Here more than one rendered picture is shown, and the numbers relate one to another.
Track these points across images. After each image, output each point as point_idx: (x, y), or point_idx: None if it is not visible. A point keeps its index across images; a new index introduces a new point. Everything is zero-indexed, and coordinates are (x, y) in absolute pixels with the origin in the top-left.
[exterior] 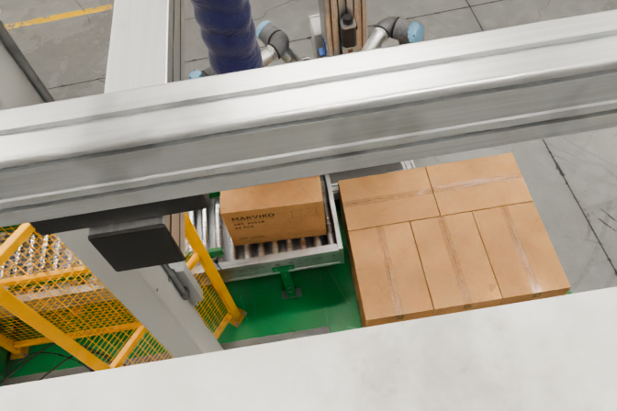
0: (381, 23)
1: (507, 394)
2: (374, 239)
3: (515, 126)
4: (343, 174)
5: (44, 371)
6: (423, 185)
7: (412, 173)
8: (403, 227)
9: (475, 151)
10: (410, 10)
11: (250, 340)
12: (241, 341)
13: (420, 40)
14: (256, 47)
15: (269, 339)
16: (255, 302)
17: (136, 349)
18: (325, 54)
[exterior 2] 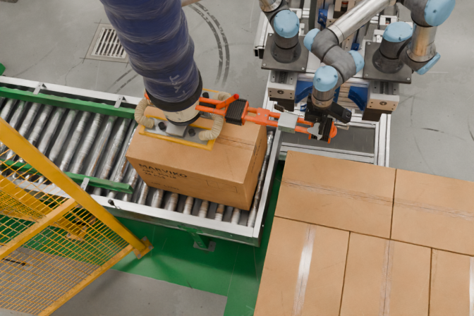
0: None
1: None
2: (299, 238)
3: None
4: (305, 136)
5: None
6: (384, 192)
7: (377, 172)
8: (339, 235)
9: (468, 156)
10: None
11: (144, 278)
12: (135, 276)
13: (442, 20)
14: None
15: (163, 286)
16: (166, 239)
17: (40, 242)
18: None
